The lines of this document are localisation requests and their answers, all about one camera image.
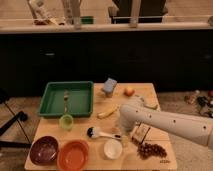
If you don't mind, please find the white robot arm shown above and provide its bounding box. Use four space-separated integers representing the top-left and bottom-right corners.
119 97 213 149

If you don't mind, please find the green plastic tray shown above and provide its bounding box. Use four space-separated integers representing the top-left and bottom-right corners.
39 81 94 118

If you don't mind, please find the brown chocolate box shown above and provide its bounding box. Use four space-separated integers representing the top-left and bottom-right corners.
131 123 150 144

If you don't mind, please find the small white bowl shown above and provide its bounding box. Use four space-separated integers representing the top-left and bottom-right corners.
104 139 123 160

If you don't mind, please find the wooden table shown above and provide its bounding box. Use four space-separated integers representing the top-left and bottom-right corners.
34 83 177 171

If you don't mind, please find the bunch of red grapes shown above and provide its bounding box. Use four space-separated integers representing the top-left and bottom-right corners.
137 143 167 159

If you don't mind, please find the yellow banana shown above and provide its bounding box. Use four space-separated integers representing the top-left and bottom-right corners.
97 106 118 119

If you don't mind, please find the orange fruit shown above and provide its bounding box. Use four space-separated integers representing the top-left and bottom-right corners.
124 87 135 97

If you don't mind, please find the blue sponge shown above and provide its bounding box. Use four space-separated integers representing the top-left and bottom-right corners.
102 78 117 93

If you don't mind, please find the orange bowl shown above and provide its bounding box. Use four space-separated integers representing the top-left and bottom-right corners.
57 140 89 171

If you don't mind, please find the small green cup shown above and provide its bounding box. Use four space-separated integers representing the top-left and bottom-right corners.
59 114 73 131

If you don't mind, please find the metal fork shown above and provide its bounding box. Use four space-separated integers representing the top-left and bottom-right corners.
64 91 69 113

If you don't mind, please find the purple bowl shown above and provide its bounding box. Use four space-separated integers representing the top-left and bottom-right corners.
29 136 59 166

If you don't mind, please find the black tripod stand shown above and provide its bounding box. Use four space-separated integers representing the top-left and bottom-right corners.
0 88 31 148

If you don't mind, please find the green container on counter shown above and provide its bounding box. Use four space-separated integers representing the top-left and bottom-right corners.
81 16 94 24

